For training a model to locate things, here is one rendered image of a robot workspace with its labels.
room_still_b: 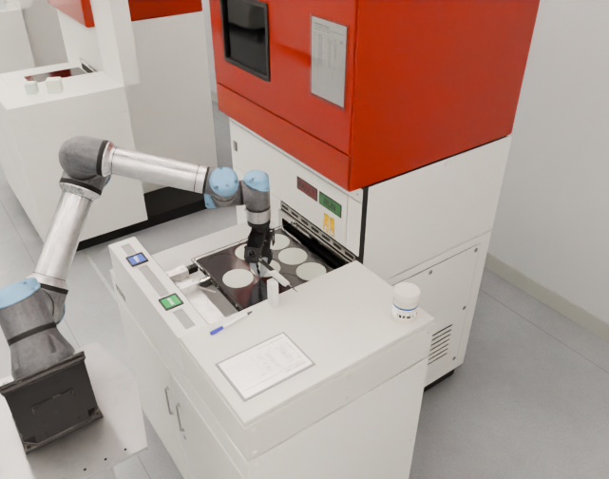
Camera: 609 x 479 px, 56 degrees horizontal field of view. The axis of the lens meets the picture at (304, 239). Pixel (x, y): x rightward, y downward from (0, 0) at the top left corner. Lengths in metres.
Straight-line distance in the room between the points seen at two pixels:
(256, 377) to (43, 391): 0.50
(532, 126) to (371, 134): 1.59
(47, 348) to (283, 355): 0.57
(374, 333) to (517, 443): 1.25
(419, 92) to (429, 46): 0.13
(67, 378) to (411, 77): 1.20
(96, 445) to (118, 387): 0.19
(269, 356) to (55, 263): 0.63
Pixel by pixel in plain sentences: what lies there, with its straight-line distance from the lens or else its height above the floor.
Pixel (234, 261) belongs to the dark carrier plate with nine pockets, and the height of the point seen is 0.90.
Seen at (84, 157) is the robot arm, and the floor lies 1.40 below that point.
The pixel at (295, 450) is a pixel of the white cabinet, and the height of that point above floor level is 0.76.
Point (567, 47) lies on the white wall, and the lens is 2.98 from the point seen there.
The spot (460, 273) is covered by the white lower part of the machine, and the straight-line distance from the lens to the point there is 2.36.
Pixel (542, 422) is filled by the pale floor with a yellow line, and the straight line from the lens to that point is 2.81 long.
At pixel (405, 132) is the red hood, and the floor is 1.36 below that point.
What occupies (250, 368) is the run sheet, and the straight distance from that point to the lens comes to 1.49.
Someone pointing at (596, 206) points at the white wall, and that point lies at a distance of 3.06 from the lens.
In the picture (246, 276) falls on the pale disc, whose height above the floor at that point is 0.90.
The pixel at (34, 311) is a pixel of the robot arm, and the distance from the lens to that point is 1.55.
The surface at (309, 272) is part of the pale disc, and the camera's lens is 1.90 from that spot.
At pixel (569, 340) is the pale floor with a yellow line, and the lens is 3.25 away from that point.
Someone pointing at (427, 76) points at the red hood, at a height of 1.52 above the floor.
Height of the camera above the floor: 2.04
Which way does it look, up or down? 34 degrees down
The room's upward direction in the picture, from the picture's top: straight up
